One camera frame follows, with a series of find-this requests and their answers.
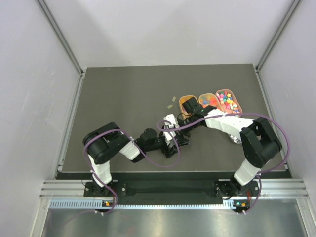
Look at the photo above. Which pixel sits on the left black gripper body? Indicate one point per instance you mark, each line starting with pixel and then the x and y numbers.
pixel 169 147

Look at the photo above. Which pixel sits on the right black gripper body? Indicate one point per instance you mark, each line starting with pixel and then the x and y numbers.
pixel 184 132

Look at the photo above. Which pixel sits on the orange tray yellow gummies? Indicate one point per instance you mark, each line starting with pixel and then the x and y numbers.
pixel 184 99

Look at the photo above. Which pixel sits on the silver metal scoop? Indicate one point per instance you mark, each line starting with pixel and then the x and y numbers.
pixel 235 139

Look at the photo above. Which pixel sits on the pink tray colourful candies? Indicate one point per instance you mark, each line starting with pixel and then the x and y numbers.
pixel 228 102

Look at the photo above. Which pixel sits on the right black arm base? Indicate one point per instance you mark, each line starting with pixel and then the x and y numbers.
pixel 232 189

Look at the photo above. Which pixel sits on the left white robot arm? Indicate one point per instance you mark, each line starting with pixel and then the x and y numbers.
pixel 105 142

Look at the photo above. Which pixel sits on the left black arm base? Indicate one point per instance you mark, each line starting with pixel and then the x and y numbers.
pixel 98 188

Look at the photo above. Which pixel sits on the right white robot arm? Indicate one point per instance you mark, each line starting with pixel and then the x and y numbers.
pixel 259 142

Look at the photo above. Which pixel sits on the black base crossbar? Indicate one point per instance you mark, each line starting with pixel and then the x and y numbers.
pixel 126 188

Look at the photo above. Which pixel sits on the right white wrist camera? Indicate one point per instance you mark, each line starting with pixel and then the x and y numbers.
pixel 170 122

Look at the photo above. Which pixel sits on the aluminium front rail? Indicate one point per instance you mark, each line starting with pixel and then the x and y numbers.
pixel 270 188

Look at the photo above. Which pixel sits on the left aluminium frame post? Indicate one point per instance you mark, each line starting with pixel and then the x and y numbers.
pixel 59 34

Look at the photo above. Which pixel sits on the aluminium frame post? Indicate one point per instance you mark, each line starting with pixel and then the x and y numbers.
pixel 59 34
pixel 294 5

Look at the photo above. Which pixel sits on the right aluminium frame post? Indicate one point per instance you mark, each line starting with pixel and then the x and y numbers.
pixel 294 5

